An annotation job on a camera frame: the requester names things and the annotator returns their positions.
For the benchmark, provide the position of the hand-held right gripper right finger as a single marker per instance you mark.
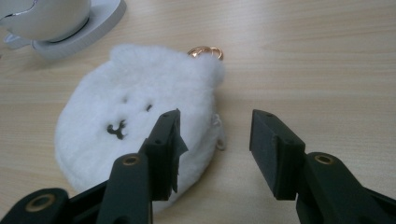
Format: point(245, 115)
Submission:
point(280, 161)

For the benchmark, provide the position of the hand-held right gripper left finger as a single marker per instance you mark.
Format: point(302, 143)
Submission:
point(134, 186)

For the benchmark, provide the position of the white fluffy bear pouch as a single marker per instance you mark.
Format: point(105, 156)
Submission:
point(124, 87)

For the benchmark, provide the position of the white stand with bowl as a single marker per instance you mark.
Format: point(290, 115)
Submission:
point(93, 28)

